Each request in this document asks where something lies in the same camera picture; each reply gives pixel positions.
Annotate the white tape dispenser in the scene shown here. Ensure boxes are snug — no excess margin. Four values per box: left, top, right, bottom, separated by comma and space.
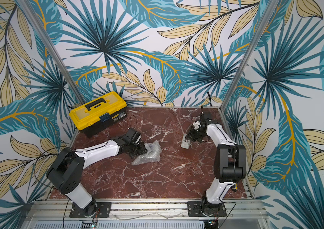
181, 139, 191, 149

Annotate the right aluminium corner post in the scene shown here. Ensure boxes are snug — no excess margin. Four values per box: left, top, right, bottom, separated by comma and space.
220, 0, 279, 113

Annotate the clear bubble wrap sheet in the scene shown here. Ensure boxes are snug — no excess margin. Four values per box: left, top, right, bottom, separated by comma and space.
131, 140, 162, 166

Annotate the yellow black screwdriver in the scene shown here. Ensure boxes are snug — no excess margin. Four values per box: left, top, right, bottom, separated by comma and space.
231, 184, 237, 192

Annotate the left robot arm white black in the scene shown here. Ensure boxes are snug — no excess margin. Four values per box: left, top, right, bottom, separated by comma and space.
46, 137, 147, 218

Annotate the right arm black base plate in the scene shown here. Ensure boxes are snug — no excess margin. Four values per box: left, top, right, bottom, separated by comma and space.
187, 201, 227, 217

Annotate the yellow black toolbox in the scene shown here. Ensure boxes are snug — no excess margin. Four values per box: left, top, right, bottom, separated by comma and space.
69, 92, 127, 138

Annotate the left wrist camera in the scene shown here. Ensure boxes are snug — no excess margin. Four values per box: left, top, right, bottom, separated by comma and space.
122, 128, 141, 144

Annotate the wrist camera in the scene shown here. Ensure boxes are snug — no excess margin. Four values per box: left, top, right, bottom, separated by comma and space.
122, 128, 141, 144
192, 112, 212, 130

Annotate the aluminium corner post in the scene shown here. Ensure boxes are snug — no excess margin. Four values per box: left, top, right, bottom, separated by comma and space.
220, 0, 279, 113
17, 0, 86, 104

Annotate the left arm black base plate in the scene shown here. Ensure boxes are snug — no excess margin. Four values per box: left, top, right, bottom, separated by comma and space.
69, 201, 112, 219

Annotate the aluminium front frame rail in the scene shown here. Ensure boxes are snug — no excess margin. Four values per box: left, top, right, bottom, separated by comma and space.
21, 199, 273, 229

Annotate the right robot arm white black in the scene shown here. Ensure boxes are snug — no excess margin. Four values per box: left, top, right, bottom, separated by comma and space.
187, 121, 246, 217

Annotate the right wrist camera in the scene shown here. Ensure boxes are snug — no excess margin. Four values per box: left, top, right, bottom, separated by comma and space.
192, 112, 212, 130

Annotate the left aluminium corner post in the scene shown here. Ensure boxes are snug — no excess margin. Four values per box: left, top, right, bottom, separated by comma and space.
17, 0, 86, 104

